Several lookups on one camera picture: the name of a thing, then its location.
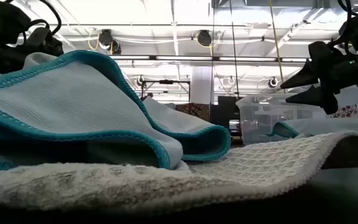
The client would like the long ceiling light strip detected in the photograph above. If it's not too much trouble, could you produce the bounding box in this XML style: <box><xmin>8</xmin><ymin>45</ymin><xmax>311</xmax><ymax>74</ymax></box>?
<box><xmin>110</xmin><ymin>55</ymin><xmax>310</xmax><ymax>62</ymax></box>

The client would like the thin black hanging cable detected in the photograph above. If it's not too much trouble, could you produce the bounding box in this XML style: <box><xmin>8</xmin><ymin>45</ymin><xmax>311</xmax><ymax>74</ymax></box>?
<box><xmin>209</xmin><ymin>0</ymin><xmax>216</xmax><ymax>114</ymax></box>

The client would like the black cabinet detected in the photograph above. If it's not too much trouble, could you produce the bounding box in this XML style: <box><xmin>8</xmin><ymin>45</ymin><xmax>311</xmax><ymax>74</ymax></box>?
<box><xmin>211</xmin><ymin>95</ymin><xmax>241</xmax><ymax>131</ymax></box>

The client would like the white waffle microfiber towel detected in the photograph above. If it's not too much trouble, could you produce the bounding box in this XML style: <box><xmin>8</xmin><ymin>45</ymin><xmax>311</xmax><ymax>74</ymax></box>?
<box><xmin>22</xmin><ymin>52</ymin><xmax>58</xmax><ymax>70</ymax></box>
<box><xmin>0</xmin><ymin>130</ymin><xmax>358</xmax><ymax>215</ymax></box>

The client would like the black hanging cord reel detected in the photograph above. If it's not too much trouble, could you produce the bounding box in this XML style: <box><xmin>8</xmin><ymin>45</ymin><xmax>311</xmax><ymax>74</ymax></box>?
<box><xmin>196</xmin><ymin>29</ymin><xmax>213</xmax><ymax>47</ymax></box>
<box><xmin>98</xmin><ymin>29</ymin><xmax>122</xmax><ymax>55</ymax></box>

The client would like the yellow cable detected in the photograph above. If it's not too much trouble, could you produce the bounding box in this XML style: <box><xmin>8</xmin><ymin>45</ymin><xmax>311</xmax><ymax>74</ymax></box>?
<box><xmin>268</xmin><ymin>0</ymin><xmax>285</xmax><ymax>94</ymax></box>

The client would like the distant black metal frame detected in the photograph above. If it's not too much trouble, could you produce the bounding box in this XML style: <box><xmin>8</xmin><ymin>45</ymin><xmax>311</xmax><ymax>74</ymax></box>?
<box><xmin>140</xmin><ymin>79</ymin><xmax>192</xmax><ymax>101</ymax></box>

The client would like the circle patterned panel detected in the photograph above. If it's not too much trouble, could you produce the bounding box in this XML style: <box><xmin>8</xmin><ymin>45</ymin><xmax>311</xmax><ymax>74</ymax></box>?
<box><xmin>329</xmin><ymin>104</ymin><xmax>358</xmax><ymax>119</ymax></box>

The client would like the clear plastic storage bin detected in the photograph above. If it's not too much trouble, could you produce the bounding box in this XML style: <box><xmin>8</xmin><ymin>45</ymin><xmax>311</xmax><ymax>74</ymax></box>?
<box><xmin>235</xmin><ymin>92</ymin><xmax>332</xmax><ymax>146</ymax></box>

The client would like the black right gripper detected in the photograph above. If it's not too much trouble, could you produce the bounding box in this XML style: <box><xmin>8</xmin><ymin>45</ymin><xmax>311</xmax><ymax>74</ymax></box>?
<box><xmin>280</xmin><ymin>40</ymin><xmax>358</xmax><ymax>115</ymax></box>

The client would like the brown patterned panel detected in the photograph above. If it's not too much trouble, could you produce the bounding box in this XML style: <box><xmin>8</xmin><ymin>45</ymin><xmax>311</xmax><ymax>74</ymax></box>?
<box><xmin>175</xmin><ymin>103</ymin><xmax>211</xmax><ymax>122</ymax></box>

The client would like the light blue microfiber towel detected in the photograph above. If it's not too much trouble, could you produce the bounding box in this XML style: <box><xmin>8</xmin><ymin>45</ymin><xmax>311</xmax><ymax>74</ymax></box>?
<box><xmin>265</xmin><ymin>117</ymin><xmax>358</xmax><ymax>147</ymax></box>
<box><xmin>0</xmin><ymin>49</ymin><xmax>232</xmax><ymax>175</ymax></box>

